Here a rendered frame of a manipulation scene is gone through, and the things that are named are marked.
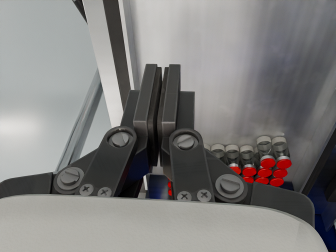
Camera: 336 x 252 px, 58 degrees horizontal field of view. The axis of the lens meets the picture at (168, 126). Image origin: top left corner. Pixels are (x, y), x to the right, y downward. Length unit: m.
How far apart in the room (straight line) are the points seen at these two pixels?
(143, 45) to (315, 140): 0.28
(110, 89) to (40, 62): 1.21
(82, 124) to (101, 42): 0.58
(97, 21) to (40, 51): 1.22
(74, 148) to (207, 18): 0.62
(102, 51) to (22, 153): 1.89
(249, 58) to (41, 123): 1.66
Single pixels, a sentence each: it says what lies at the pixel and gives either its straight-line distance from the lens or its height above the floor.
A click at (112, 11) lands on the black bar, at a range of 0.34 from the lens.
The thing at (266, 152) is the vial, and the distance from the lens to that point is 0.46.
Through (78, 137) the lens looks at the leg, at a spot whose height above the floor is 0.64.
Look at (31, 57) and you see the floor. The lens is 1.63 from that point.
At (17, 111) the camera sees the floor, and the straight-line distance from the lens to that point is 1.93.
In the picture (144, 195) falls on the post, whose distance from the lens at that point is 0.58.
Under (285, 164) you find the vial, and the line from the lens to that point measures 0.46.
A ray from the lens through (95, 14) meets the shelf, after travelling 0.37.
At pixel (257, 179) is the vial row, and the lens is 0.49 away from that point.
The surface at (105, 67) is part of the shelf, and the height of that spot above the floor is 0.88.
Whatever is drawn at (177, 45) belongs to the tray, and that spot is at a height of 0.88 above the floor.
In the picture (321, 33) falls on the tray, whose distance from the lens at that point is 0.39.
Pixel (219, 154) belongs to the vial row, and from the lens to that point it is 0.47.
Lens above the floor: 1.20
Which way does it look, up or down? 44 degrees down
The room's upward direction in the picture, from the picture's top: 174 degrees counter-clockwise
